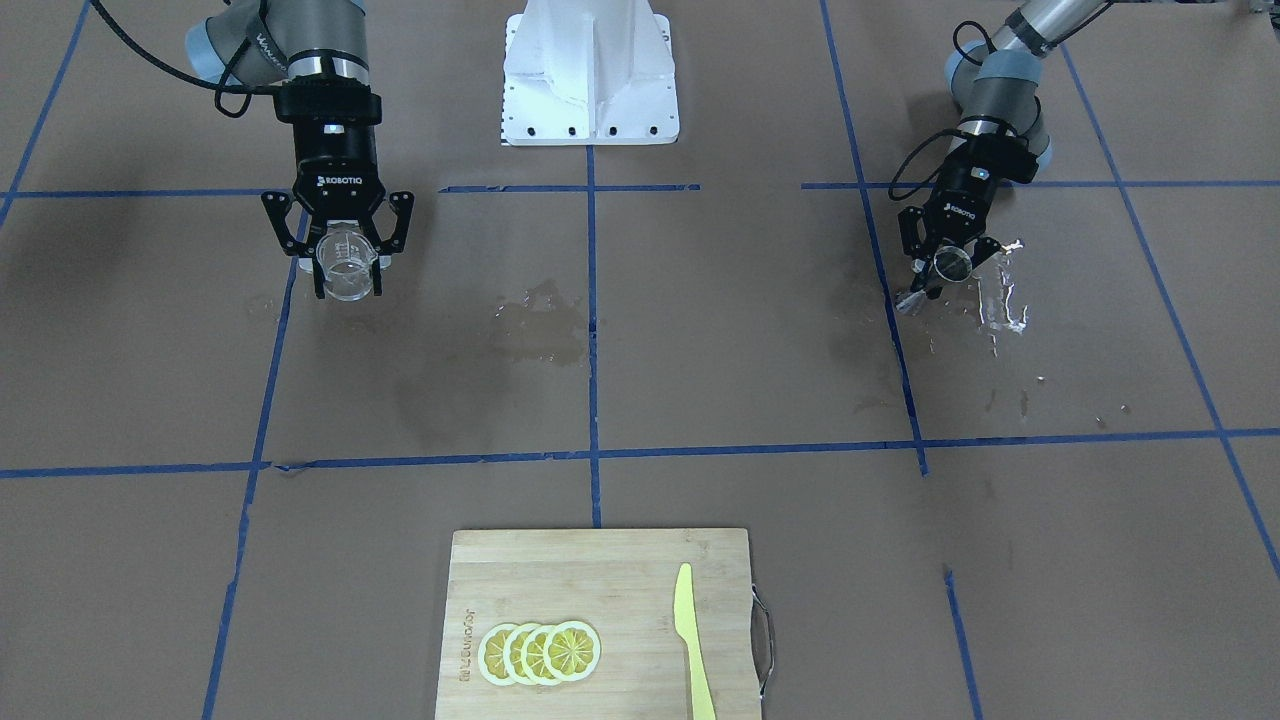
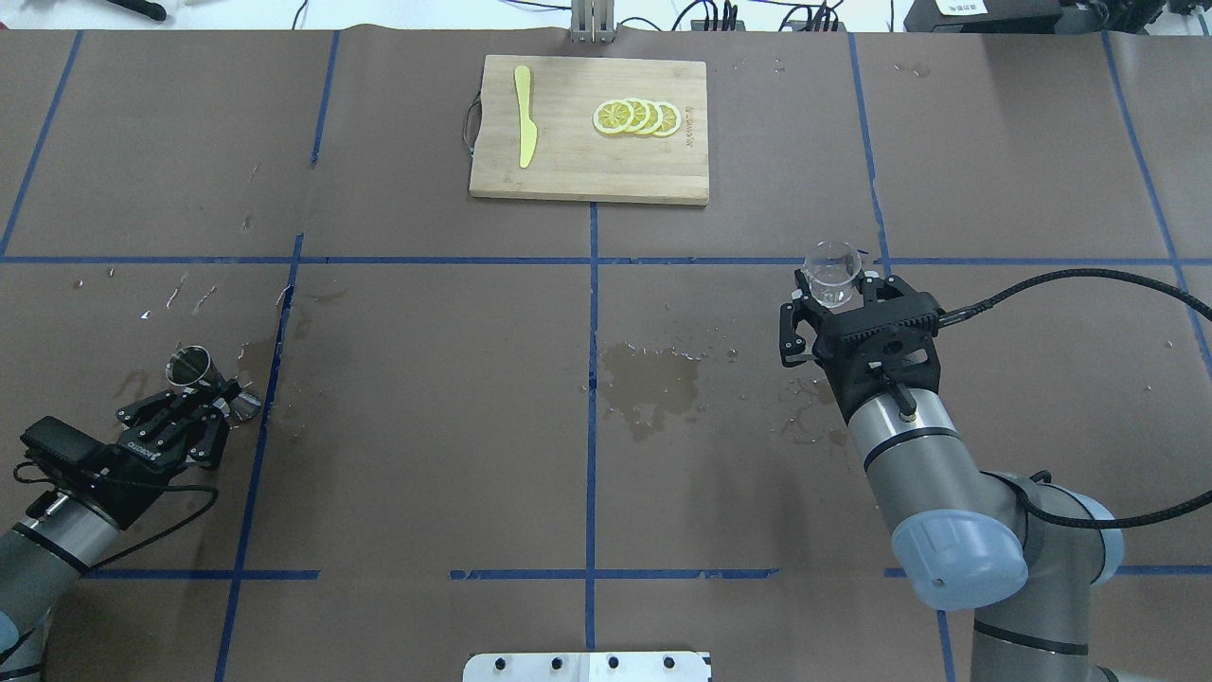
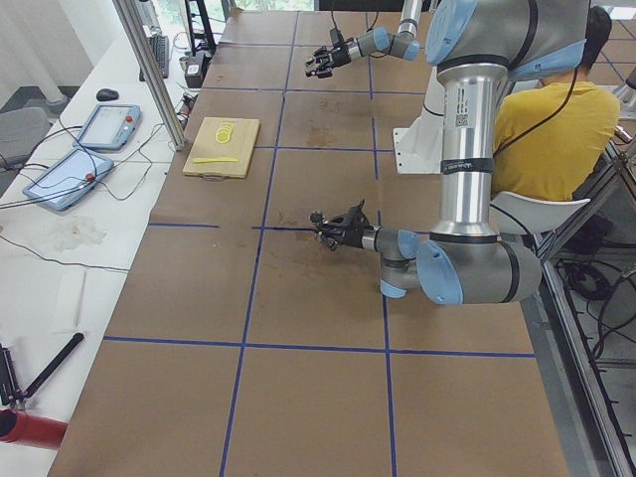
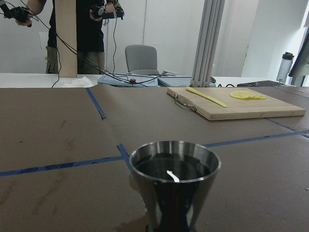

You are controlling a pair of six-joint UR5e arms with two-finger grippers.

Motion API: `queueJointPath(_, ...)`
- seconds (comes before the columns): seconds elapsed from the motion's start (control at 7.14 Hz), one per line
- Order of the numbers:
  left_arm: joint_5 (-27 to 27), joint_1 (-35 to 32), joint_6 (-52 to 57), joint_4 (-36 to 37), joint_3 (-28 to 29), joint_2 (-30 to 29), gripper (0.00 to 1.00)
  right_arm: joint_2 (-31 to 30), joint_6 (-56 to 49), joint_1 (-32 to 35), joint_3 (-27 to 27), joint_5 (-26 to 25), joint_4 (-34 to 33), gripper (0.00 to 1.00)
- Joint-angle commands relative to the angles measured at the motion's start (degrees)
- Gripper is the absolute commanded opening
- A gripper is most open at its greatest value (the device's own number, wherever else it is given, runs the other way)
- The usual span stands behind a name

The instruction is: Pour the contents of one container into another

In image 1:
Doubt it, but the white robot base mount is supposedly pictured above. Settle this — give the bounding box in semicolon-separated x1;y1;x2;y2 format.
500;1;681;147

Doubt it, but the steel double jigger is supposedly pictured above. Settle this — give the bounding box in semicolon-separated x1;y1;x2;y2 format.
893;245;974;315

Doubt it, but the yellow plastic knife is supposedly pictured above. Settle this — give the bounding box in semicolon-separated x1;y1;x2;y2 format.
673;562;717;719

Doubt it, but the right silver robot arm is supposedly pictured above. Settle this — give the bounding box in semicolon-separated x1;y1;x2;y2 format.
186;1;415;302

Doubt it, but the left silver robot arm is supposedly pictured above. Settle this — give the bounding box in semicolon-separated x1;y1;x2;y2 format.
890;1;1112;313

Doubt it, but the clear glass measuring beaker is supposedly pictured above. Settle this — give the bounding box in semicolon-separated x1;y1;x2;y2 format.
311;223;381;302

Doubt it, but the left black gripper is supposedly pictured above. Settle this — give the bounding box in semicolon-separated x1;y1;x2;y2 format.
897;135;1039;301

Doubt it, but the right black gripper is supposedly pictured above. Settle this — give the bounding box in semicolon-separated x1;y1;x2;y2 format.
261;78;415;300

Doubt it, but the lemon slice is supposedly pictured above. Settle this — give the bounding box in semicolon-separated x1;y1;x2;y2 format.
543;620;602;682
518;625;561;687
500;623;541;685
479;623;518;687

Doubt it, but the bamboo cutting board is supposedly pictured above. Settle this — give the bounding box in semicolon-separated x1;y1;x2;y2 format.
435;528;763;719

